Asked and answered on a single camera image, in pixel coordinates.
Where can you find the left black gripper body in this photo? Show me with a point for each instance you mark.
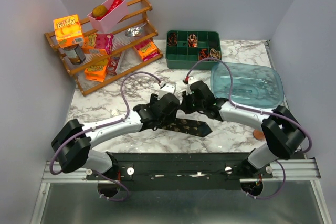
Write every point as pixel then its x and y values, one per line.
pixel 170 118

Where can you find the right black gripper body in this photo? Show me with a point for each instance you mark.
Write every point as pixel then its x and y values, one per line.
pixel 190 105

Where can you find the black leaf patterned tie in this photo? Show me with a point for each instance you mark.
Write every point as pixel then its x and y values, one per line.
pixel 187 126

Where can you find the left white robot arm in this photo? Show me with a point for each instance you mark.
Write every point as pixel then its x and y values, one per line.
pixel 73 145

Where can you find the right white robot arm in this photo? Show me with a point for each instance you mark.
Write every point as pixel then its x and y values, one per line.
pixel 280 129

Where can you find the rolled orange black tie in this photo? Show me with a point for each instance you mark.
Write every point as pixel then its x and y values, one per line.
pixel 203 53

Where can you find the rolled tan patterned tie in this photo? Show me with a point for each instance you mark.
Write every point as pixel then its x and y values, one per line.
pixel 213 53

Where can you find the green divided organizer tray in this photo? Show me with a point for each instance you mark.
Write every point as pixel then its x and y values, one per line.
pixel 184 57

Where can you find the teal plastic tub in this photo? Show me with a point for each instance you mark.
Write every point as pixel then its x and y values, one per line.
pixel 253 85

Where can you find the rolled red patterned tie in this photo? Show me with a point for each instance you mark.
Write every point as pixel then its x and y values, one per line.
pixel 192 41

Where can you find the orange sponge box right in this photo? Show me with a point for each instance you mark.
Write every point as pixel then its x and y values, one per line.
pixel 146 50

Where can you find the orange sponge box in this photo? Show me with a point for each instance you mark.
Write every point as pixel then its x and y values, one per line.
pixel 97 72
pixel 146 50

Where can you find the rolled dark orange tie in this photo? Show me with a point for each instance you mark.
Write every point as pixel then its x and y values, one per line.
pixel 172 39

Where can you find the orange bottle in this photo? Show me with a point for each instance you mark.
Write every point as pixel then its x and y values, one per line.
pixel 257 134

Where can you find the red white small box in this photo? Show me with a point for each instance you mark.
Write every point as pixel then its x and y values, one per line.
pixel 114 64

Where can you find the orange sponge box bottom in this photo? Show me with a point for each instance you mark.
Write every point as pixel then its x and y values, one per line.
pixel 97 72

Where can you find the wooden tiered rack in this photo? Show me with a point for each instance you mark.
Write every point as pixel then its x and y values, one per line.
pixel 130 63

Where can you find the metal spoon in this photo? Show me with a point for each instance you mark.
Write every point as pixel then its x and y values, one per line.
pixel 135 31

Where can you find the pink scrub sponge box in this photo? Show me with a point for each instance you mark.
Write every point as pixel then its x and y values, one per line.
pixel 98 44

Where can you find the dark glass jar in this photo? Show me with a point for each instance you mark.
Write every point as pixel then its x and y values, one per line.
pixel 75 54

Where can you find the pink plastic bin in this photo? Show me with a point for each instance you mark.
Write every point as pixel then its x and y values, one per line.
pixel 108 22

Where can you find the brown round fruit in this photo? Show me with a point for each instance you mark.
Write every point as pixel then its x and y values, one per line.
pixel 99 11

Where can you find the red chili pepper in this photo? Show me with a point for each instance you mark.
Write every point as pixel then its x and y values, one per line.
pixel 114 5

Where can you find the orange scrub daddy box top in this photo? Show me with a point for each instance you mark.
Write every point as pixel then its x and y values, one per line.
pixel 68 31

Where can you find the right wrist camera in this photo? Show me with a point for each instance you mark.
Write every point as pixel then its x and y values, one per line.
pixel 188 81

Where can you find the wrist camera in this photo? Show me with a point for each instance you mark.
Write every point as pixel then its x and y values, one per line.
pixel 165 89
pixel 188 81

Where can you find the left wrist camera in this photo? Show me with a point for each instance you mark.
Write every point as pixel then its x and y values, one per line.
pixel 165 89

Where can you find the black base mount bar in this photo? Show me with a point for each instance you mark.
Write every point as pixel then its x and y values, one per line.
pixel 176 171

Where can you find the aluminium rail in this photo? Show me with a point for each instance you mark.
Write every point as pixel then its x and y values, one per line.
pixel 291 170

